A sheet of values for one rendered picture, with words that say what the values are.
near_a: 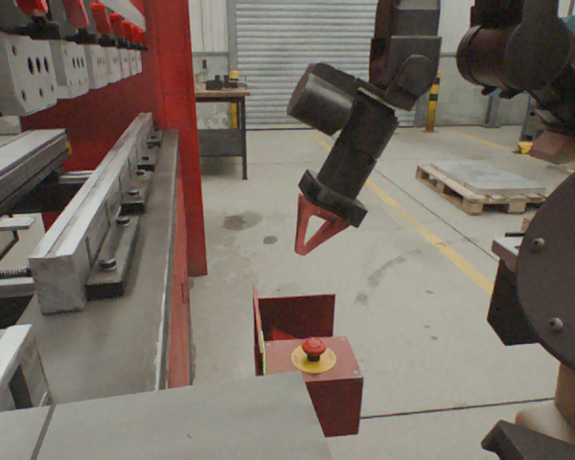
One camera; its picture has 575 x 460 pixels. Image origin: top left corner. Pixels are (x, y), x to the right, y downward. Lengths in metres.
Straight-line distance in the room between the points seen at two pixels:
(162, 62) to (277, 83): 5.49
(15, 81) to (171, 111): 1.86
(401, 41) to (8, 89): 0.40
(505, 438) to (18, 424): 0.30
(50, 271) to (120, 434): 0.41
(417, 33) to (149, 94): 1.93
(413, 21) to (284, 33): 7.23
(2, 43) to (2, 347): 0.29
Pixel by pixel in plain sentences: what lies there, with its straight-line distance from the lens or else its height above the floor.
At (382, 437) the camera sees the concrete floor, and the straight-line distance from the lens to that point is 1.69.
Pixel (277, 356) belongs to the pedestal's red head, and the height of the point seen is 0.78.
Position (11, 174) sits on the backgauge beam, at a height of 0.96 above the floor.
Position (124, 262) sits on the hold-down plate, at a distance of 0.78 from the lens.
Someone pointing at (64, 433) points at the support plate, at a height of 1.00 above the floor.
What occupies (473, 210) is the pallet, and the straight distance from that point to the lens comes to 3.89.
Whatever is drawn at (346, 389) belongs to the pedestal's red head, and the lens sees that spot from 0.70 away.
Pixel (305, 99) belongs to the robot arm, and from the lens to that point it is 0.48.
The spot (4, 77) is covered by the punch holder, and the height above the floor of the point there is 1.21.
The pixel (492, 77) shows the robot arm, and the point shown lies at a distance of 0.57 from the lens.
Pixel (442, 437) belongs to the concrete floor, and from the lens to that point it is 1.75.
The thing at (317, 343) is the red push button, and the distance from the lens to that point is 0.70.
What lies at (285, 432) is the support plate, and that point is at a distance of 0.31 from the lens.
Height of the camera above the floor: 1.23
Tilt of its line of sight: 22 degrees down
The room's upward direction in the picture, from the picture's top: straight up
